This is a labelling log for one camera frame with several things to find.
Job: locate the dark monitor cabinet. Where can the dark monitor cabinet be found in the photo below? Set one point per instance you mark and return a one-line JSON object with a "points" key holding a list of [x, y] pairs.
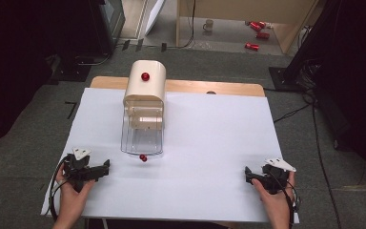
{"points": [[108, 22]]}

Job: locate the red can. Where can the red can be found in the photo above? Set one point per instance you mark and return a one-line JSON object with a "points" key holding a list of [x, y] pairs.
{"points": [[252, 46], [262, 35], [262, 24], [255, 26]]}

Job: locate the person's left hand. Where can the person's left hand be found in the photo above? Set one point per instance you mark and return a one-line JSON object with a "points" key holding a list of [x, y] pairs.
{"points": [[73, 198]]}

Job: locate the black stand base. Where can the black stand base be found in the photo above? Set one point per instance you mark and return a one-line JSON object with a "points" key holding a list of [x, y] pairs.
{"points": [[282, 79]]}

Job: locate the wooden table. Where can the wooden table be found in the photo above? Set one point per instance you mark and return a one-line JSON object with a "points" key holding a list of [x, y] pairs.
{"points": [[184, 86]]}

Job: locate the white table sheet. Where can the white table sheet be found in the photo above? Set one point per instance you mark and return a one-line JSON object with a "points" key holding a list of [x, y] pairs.
{"points": [[203, 159]]}

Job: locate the person's right hand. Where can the person's right hand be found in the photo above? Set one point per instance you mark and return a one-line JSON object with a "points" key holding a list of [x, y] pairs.
{"points": [[274, 202]]}

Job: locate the wooden shelf frame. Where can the wooden shelf frame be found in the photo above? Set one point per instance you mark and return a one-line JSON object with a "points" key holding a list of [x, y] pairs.
{"points": [[184, 6]]}

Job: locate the beige mug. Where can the beige mug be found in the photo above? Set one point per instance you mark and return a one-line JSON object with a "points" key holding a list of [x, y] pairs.
{"points": [[208, 25]]}

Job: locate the black floor plate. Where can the black floor plate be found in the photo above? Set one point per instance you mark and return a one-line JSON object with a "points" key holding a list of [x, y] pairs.
{"points": [[71, 71]]}

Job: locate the cream box with red knob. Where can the cream box with red knob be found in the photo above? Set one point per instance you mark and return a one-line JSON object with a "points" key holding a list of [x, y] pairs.
{"points": [[146, 86]]}

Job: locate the white board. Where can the white board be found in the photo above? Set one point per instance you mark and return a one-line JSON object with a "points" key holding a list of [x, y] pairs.
{"points": [[154, 16]]}

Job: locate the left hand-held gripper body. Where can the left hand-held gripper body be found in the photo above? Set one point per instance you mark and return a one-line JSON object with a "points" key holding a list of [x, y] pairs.
{"points": [[82, 171]]}

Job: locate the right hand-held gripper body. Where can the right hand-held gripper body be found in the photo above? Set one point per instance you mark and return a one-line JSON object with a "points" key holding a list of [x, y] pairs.
{"points": [[273, 179]]}

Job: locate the clear plastic drawer, red knob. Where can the clear plastic drawer, red knob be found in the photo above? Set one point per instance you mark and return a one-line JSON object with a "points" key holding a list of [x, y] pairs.
{"points": [[142, 133]]}

